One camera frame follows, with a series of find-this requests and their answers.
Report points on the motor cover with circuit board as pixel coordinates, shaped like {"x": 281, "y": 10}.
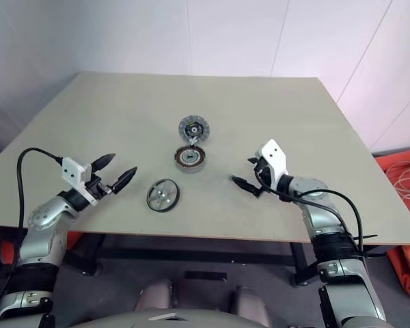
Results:
{"x": 193, "y": 128}

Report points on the black metal table frame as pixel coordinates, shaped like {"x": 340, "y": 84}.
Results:
{"x": 191, "y": 254}

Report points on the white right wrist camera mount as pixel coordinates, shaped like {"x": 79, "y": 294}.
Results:
{"x": 275, "y": 155}

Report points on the black spoked wheel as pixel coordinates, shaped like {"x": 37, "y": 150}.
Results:
{"x": 163, "y": 194}

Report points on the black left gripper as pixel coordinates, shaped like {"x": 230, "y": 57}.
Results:
{"x": 98, "y": 186}

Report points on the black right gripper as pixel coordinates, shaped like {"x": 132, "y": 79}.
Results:
{"x": 264, "y": 176}

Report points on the grey-brown rounded shape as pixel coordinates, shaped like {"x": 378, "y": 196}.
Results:
{"x": 251, "y": 302}
{"x": 155, "y": 297}

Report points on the motor stator housing copper windings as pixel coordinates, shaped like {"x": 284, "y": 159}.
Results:
{"x": 189, "y": 160}

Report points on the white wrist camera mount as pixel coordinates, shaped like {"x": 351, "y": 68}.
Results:
{"x": 71, "y": 171}
{"x": 275, "y": 155}

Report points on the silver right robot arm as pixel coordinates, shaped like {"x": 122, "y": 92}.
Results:
{"x": 323, "y": 218}

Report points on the silver robot torso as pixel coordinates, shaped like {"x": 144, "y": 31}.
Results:
{"x": 191, "y": 319}

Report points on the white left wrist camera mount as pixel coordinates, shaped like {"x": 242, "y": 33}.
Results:
{"x": 71, "y": 171}

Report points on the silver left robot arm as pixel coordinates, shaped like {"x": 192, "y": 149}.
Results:
{"x": 42, "y": 218}

